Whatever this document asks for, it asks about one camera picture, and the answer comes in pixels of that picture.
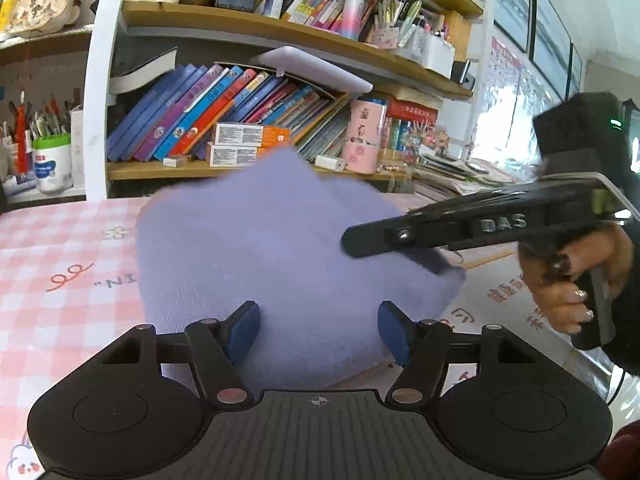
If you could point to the small white charger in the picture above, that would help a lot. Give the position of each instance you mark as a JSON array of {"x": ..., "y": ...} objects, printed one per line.
[{"x": 330, "y": 162}]

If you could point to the rainbow pastel bottle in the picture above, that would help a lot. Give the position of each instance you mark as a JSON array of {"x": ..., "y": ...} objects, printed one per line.
[{"x": 352, "y": 15}]

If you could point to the white jar with green lid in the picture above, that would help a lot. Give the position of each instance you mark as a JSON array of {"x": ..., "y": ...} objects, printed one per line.
[{"x": 52, "y": 170}]

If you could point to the white bookcase with wooden shelves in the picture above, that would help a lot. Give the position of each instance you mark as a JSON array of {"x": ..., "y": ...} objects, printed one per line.
[{"x": 100, "y": 60}]

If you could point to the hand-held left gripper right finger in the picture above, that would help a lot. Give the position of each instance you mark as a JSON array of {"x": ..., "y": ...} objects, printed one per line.
[{"x": 392, "y": 330}]

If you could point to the cluster of pens in holders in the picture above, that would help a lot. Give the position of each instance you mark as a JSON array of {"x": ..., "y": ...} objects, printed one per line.
[{"x": 47, "y": 125}]

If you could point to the pink printed tumbler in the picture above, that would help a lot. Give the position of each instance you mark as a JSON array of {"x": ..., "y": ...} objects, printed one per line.
[{"x": 362, "y": 135}]

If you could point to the row of colourful books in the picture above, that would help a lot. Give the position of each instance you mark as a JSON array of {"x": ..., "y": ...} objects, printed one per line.
[{"x": 200, "y": 105}]

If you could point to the person's right forearm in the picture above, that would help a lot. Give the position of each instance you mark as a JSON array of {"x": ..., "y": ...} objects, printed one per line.
[{"x": 627, "y": 320}]

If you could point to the red book box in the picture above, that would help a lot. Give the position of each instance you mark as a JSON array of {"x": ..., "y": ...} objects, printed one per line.
[{"x": 415, "y": 112}]

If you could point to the tall white box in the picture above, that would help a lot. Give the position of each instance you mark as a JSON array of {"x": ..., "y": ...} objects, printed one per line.
[{"x": 77, "y": 150}]

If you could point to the pink checkered tablecloth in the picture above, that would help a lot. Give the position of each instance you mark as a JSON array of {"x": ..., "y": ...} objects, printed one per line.
[{"x": 60, "y": 240}]

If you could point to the stack of papers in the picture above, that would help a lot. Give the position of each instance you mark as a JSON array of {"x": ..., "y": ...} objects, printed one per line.
[{"x": 465, "y": 175}]

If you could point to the black framed picture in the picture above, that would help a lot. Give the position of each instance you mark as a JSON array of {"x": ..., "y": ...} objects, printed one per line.
[
  {"x": 512, "y": 0},
  {"x": 550, "y": 40}
]

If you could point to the purple fleece garment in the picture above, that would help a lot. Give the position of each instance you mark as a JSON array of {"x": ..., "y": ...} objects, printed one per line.
[{"x": 260, "y": 240}]

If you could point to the small white eraser box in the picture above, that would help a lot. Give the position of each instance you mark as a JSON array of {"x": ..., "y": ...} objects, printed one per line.
[{"x": 177, "y": 160}]

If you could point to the person's right hand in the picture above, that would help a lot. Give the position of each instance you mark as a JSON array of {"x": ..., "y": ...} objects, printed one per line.
[{"x": 540, "y": 280}]

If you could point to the white flat tray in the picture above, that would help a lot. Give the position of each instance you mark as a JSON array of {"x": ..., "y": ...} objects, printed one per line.
[{"x": 320, "y": 72}]

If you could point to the thick black book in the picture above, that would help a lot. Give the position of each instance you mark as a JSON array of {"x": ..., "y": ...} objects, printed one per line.
[{"x": 145, "y": 72}]

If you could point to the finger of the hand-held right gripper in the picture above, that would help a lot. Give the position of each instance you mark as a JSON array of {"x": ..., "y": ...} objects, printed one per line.
[
  {"x": 460, "y": 202},
  {"x": 380, "y": 237}
]

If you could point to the red tassel charm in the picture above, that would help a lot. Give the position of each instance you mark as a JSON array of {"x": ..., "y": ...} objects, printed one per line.
[{"x": 21, "y": 150}]

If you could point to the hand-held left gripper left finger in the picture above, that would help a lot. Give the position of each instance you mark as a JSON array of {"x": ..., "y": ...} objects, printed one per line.
[{"x": 245, "y": 327}]

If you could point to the white pen holder with pens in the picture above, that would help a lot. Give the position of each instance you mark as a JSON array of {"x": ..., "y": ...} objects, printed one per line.
[{"x": 430, "y": 55}]

